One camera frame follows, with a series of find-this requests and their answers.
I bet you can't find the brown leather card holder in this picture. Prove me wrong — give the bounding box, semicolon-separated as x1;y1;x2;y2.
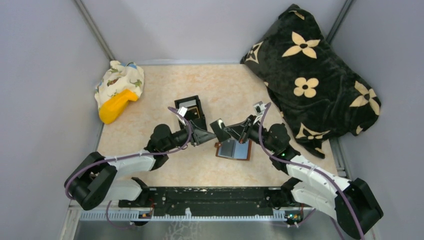
214;138;252;161

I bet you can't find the black credit card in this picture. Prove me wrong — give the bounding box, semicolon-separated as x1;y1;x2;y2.
210;118;232;143

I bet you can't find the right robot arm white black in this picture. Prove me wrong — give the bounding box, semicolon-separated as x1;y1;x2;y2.
217;115;384;240

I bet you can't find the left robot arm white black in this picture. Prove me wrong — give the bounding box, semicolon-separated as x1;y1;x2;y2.
64;121;216;210

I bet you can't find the grey card in holder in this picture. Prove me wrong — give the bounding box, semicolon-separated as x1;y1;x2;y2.
218;140;235;158

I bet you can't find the dark card in tray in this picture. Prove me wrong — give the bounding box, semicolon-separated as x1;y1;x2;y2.
185;106;200;120

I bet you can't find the black plastic card tray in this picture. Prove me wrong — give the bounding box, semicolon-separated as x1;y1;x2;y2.
174;95;207;131

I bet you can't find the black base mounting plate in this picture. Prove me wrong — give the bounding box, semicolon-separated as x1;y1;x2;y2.
118;187;305;217

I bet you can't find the dinosaur print yellow cloth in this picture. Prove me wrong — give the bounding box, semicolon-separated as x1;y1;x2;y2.
94;60;145;125

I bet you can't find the black floral plush blanket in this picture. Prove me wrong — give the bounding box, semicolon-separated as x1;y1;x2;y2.
240;4;382;159

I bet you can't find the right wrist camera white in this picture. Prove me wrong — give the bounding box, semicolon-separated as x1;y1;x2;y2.
253;101;266;116

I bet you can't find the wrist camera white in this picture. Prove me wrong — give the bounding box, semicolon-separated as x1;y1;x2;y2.
177;106;188;117
253;101;266;116

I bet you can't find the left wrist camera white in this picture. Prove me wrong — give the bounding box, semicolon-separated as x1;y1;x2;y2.
177;106;188;117

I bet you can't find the aluminium front rail frame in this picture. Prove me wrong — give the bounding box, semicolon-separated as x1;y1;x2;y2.
82;187;302;222

